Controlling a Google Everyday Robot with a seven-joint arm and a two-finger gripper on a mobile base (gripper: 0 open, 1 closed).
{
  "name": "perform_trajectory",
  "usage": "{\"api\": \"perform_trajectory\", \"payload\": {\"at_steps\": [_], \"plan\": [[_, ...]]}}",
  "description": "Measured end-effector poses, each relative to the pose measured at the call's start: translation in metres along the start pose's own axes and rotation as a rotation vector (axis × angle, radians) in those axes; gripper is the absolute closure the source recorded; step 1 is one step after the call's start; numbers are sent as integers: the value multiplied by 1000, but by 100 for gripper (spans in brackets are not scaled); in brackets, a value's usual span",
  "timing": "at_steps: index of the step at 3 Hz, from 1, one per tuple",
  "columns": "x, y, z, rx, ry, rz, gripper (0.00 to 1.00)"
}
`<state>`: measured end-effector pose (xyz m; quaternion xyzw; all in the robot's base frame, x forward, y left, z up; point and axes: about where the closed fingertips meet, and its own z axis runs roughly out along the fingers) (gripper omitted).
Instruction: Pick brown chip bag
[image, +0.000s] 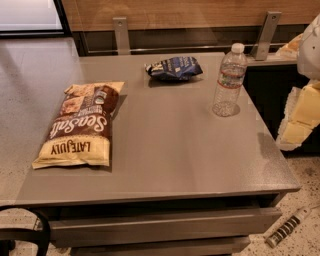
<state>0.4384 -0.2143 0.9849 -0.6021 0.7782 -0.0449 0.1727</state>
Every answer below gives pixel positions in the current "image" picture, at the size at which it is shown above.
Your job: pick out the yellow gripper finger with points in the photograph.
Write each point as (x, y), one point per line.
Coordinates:
(295, 133)
(307, 108)

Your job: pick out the brown Late July chip bag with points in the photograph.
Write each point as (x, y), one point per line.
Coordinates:
(81, 132)

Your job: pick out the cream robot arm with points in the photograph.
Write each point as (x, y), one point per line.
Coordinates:
(308, 56)

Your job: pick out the yellow chip bag on counter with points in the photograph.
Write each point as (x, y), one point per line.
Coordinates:
(290, 49)

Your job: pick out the dark blue chip bag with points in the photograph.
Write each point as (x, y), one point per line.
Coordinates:
(174, 69)

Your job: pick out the clear plastic water bottle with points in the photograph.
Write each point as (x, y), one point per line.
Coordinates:
(230, 80)

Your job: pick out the white power strip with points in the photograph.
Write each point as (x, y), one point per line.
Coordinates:
(288, 227)

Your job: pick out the grey table drawer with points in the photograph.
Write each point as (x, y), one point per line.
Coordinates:
(162, 227)

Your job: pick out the black chair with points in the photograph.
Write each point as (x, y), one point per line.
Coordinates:
(40, 238)

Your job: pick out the right metal bracket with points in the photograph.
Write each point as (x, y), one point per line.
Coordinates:
(260, 50)

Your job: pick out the metal bracket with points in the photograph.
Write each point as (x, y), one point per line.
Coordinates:
(260, 50)
(121, 35)

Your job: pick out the left metal bracket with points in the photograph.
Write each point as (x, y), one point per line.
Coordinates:
(121, 35)

